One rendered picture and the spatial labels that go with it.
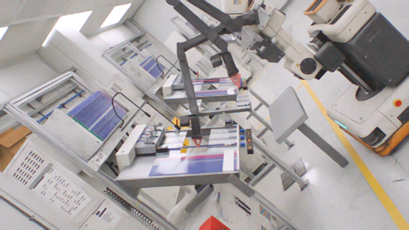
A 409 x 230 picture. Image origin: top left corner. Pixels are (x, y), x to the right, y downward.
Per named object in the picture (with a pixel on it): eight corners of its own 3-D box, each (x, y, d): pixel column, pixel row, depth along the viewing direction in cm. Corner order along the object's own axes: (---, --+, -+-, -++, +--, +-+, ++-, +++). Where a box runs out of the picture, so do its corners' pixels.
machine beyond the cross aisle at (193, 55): (263, 55, 739) (195, -7, 708) (266, 63, 663) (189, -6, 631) (221, 101, 783) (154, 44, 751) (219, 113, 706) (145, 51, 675)
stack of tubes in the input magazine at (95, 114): (128, 111, 256) (98, 88, 252) (103, 140, 208) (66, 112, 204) (118, 123, 260) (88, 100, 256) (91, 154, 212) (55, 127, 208)
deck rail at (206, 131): (239, 132, 258) (238, 124, 256) (239, 133, 256) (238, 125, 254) (145, 139, 267) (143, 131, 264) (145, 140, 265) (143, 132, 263)
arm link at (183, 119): (196, 105, 222) (197, 109, 230) (178, 107, 222) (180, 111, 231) (197, 123, 218) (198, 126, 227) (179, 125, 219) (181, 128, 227)
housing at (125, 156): (150, 141, 265) (146, 123, 260) (132, 174, 219) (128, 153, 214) (140, 142, 265) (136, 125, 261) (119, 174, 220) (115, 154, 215)
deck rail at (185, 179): (240, 180, 194) (239, 170, 192) (240, 182, 193) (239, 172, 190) (117, 187, 203) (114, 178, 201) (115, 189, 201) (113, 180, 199)
